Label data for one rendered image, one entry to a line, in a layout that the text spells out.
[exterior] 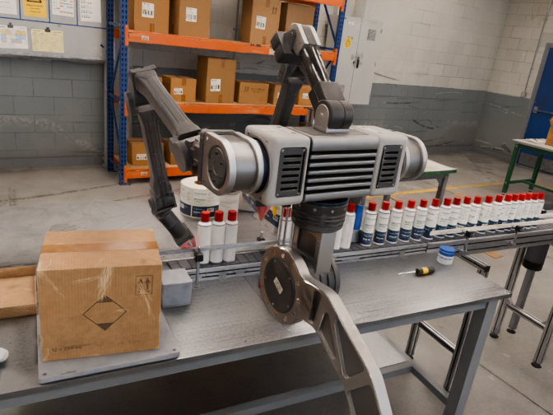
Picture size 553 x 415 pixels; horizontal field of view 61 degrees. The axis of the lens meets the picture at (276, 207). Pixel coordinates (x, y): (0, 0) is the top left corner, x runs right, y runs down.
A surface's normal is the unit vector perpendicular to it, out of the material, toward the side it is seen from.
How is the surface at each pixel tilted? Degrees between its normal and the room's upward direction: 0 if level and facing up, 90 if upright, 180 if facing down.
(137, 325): 90
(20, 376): 0
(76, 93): 90
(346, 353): 90
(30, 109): 90
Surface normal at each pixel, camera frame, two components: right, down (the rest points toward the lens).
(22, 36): 0.52, 0.34
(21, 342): 0.11, -0.94
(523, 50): -0.84, 0.09
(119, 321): 0.33, 0.36
